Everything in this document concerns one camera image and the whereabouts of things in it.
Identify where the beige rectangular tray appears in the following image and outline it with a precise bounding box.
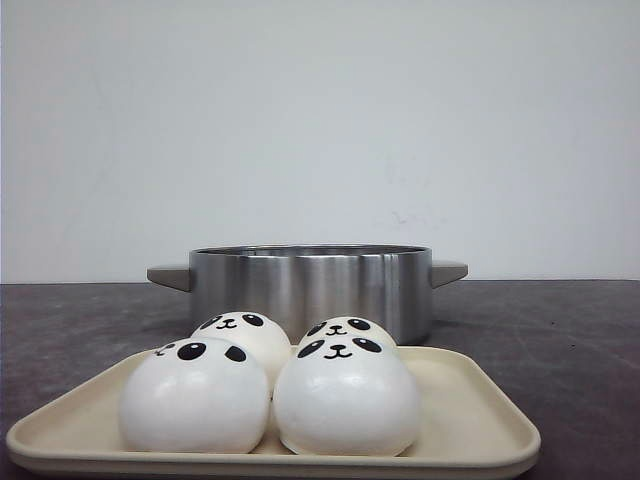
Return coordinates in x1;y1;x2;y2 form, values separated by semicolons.
6;346;541;479

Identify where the panda bun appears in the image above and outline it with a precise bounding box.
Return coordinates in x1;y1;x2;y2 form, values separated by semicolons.
118;338;270;454
192;311;292;388
296;316;399;356
272;335;422;456

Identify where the stainless steel steamer pot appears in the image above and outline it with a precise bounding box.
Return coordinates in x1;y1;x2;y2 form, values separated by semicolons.
147;244;468;344

